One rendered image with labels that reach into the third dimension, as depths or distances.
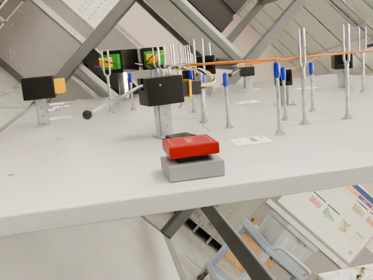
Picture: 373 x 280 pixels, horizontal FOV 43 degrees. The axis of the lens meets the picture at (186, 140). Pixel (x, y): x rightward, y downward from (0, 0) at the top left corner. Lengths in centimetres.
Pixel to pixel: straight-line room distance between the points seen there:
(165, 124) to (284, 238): 399
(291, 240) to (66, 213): 429
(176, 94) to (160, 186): 27
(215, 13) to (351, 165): 134
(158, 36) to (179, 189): 792
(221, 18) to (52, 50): 681
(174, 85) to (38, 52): 783
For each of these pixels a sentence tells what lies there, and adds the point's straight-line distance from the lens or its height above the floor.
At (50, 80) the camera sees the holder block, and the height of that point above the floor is 101.
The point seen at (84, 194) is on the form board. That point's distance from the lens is 46.
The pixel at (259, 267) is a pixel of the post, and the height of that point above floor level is 99.
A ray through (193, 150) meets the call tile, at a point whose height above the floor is 109.
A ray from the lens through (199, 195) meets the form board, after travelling 44.
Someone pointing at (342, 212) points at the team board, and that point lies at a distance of 911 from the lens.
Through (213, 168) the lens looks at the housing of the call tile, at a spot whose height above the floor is 109.
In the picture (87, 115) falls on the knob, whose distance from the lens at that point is 67.
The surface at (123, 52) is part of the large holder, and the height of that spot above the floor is 117.
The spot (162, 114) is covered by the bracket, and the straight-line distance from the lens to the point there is 70.
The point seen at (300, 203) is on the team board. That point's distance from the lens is 881.
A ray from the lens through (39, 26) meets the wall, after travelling 855.
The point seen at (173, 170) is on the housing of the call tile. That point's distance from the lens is 46.
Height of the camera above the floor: 110
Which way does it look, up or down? level
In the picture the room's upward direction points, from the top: 41 degrees clockwise
